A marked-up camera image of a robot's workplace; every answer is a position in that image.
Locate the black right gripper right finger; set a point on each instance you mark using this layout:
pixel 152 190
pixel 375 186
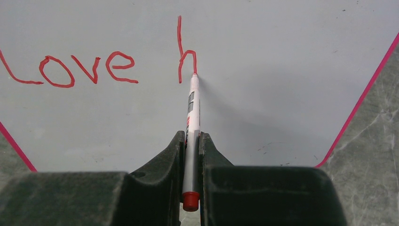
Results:
pixel 264 195

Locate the pink framed whiteboard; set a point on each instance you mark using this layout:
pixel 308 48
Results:
pixel 103 84

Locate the red capped whiteboard marker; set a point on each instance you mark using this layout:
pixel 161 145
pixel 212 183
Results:
pixel 190 189

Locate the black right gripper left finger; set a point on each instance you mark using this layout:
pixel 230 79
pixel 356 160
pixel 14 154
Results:
pixel 148 196

